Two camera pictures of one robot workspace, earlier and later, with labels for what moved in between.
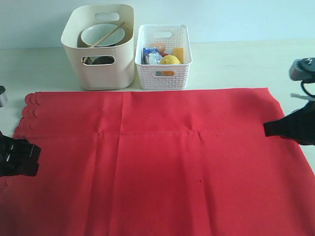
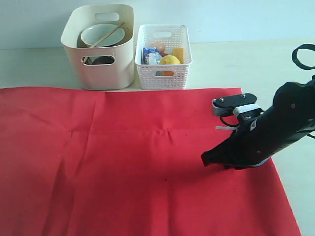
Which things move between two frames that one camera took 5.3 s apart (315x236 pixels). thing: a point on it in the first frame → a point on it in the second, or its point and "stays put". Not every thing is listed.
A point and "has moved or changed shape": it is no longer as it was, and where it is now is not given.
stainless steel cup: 99,60 stays put
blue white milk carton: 150,55 stays put
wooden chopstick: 116,28 stays put
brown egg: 160,46 stays put
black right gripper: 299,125 → 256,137
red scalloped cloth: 157,162 has moved or changed shape
